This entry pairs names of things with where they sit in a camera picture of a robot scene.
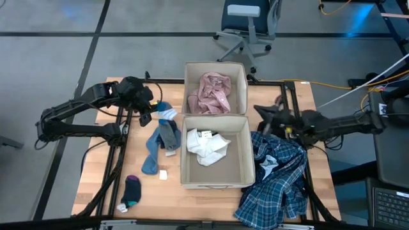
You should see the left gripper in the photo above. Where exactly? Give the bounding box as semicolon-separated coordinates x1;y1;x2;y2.
135;88;160;128

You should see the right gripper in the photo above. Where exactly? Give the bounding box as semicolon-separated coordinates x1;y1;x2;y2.
254;95;304;138

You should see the light blue sock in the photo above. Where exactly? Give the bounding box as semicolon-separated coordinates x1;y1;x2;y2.
141;126;164;176

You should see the pink button shirt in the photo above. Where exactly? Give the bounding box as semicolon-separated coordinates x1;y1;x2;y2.
187;72;231;115

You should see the white shirt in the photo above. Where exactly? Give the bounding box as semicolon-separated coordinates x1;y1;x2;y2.
187;127;231;167

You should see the navy sock purple toe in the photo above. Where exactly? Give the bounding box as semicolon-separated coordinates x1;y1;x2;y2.
116;174;142;213

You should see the blue plaid shirt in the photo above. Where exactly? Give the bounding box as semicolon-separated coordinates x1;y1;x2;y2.
235;130;309;230

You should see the plain beige fabric bin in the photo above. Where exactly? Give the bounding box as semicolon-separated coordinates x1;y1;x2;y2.
182;61;249;116

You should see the grey office chair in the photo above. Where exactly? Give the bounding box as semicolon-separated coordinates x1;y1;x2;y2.
213;0;284;74

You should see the black bulky device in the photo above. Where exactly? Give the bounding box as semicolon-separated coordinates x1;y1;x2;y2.
380;86;409;127

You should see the black side desk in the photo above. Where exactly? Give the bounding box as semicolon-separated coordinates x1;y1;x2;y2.
369;91;409;189

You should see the grey chair leg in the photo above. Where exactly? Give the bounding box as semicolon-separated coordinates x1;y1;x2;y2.
0;135;25;150

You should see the black crossbeam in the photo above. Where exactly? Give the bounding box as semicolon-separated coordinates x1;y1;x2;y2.
0;215;409;230

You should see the black laptop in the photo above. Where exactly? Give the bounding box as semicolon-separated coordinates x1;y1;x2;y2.
366;178;409;230

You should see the black aluminium table frame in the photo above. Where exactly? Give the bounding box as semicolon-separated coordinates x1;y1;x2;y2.
72;72;341;224

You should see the long yellow floor cable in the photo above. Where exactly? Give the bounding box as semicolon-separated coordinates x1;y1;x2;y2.
261;68;409;109

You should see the white cable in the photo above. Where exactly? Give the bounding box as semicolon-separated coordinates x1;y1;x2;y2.
318;53;409;109

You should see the beige fabric bin with handle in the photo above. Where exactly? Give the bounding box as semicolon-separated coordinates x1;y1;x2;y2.
180;114;256;190

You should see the short yellow cable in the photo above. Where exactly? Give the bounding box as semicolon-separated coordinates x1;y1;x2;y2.
318;0;352;16

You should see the black desk frame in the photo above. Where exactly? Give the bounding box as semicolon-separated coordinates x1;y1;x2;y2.
376;0;409;57

